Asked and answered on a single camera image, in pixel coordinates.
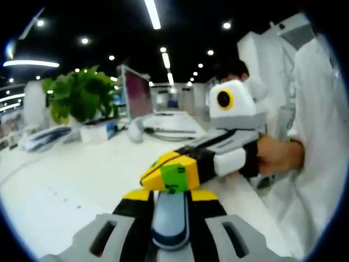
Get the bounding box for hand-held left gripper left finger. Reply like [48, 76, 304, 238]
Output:
[40, 189, 155, 262]

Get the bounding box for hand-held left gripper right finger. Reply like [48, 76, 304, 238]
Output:
[188, 189, 297, 262]

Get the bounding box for blue glasses case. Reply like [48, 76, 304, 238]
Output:
[151, 190, 190, 251]

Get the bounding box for person's right hand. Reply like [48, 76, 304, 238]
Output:
[256, 135, 305, 175]

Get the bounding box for white keyboard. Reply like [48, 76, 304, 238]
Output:
[147, 113, 197, 134]

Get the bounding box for operator in white shirt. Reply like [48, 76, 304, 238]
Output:
[268, 35, 344, 260]

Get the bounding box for computer monitor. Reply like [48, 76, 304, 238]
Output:
[117, 64, 153, 142]

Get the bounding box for white chest device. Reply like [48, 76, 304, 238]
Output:
[272, 13, 314, 46]

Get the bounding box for pile of blue white documents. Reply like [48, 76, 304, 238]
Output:
[21, 126, 73, 152]

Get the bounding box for straight ceiling light strip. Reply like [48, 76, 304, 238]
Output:
[144, 0, 161, 30]

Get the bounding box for green potted plant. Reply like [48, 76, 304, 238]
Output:
[41, 65, 119, 129]

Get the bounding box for white round pillar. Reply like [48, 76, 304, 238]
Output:
[23, 81, 47, 128]

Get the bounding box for ceiling spot lights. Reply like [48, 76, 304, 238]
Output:
[8, 19, 232, 85]

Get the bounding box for curved ceiling light strip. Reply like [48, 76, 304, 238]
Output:
[3, 60, 60, 68]

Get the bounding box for ceiling air vent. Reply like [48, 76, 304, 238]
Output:
[19, 7, 45, 40]

